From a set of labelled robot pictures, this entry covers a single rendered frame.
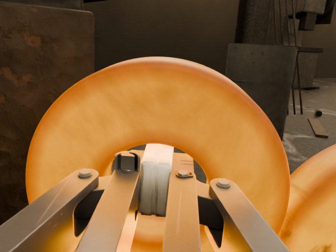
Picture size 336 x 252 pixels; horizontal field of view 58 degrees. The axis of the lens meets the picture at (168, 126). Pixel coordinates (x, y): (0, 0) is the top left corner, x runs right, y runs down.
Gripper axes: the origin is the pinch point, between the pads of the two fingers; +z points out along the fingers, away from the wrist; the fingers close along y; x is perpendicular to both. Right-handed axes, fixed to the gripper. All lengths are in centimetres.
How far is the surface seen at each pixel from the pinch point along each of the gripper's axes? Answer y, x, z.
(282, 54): 80, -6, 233
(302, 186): 8.5, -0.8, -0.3
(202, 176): 20, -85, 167
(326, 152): 10.2, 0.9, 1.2
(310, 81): 311, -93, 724
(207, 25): 61, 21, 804
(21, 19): -16.8, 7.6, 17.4
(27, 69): -16.6, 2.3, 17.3
